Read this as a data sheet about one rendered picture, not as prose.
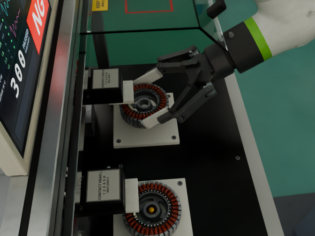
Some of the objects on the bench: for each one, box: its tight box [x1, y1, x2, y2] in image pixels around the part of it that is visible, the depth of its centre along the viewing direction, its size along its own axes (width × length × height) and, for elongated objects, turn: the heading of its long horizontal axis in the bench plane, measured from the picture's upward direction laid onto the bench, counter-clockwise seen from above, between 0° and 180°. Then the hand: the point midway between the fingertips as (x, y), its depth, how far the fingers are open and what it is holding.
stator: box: [122, 181, 181, 236], centre depth 65 cm, size 11×11×4 cm
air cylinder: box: [70, 104, 96, 137], centre depth 79 cm, size 5×8×6 cm
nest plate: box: [113, 93, 180, 148], centre depth 82 cm, size 15×15×1 cm
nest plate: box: [113, 178, 193, 236], centre depth 67 cm, size 15×15×1 cm
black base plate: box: [66, 62, 268, 236], centre depth 76 cm, size 47×64×2 cm
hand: (146, 100), depth 77 cm, fingers closed on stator, 11 cm apart
